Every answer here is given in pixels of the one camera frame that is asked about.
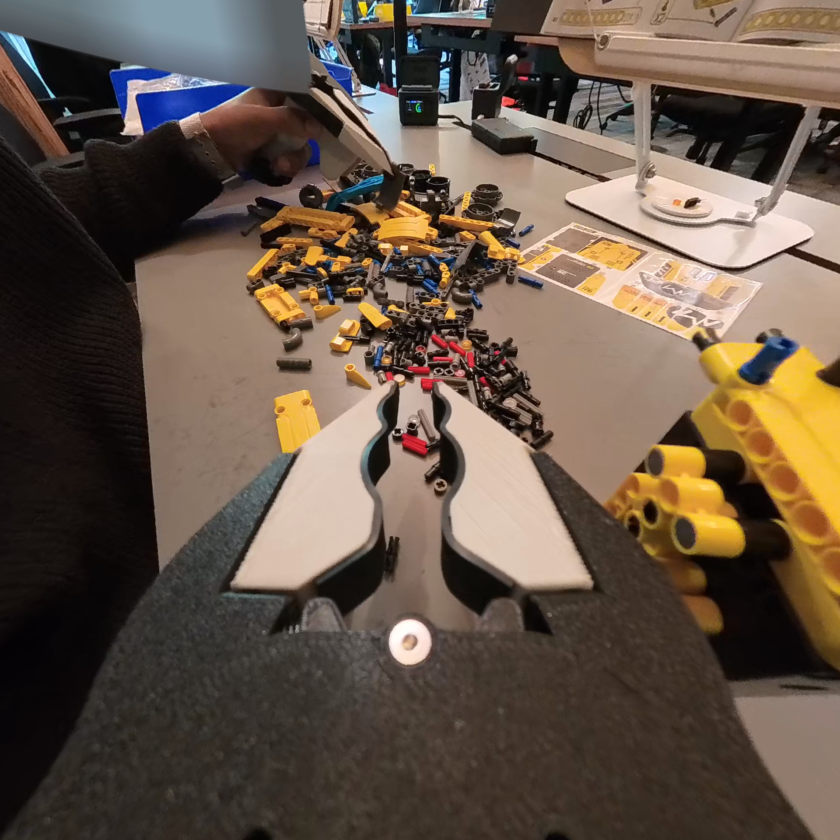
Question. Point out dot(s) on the black yellow brick model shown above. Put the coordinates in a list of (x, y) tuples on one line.
[(774, 446)]

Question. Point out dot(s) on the white book stand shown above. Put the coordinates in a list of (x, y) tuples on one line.
[(721, 236)]

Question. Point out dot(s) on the person's left hand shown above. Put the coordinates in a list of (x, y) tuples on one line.
[(248, 130)]

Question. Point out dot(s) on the dark grey tube piece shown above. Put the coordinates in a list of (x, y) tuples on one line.
[(295, 363)]

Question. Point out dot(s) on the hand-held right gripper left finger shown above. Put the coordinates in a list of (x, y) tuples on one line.
[(308, 524)]

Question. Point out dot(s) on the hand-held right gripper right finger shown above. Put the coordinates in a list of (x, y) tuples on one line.
[(513, 524)]

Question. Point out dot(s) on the dark grey wheel hub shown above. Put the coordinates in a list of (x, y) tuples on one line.
[(489, 193), (483, 209)]

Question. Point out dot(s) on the yellow pointed wedge piece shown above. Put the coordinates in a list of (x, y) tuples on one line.
[(354, 374)]

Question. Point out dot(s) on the instruction booklet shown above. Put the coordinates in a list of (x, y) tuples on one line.
[(690, 15)]

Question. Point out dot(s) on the yellow holed body panel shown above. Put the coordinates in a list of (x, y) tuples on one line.
[(279, 303)]

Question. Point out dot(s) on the yellow sticker sheet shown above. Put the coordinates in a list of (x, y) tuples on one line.
[(628, 274)]

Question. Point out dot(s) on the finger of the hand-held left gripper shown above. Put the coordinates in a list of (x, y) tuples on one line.
[(342, 135), (356, 109)]

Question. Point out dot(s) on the black charger with display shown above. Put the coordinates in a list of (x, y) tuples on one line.
[(420, 85)]

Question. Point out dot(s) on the yellow flat panel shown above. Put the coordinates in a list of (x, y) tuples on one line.
[(297, 419)]

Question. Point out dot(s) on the yellow curved panel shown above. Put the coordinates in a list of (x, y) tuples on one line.
[(404, 230)]

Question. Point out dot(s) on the black power adapter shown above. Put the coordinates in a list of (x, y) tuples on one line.
[(504, 136)]

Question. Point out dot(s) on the small black device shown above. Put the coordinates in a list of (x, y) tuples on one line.
[(487, 101)]

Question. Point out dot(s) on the heap of black red pins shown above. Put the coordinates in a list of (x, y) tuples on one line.
[(471, 368)]

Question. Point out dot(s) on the person's left forearm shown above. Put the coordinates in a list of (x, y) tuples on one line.
[(130, 178)]

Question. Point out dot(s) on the blue plastic bin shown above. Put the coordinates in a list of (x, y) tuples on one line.
[(165, 97)]

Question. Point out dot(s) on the grey elbow pipe piece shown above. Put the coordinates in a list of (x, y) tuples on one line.
[(295, 336)]

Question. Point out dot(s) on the pile of mixed toy bricks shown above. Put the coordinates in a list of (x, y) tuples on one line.
[(394, 261)]

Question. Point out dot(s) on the teal curved piece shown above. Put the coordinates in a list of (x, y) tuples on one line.
[(351, 191)]

